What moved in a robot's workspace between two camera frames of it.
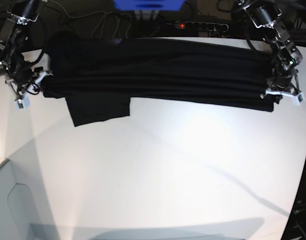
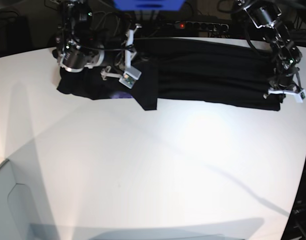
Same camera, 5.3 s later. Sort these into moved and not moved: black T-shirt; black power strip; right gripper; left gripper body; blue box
Moved: left gripper body; black T-shirt
Not moved: blue box; black power strip; right gripper
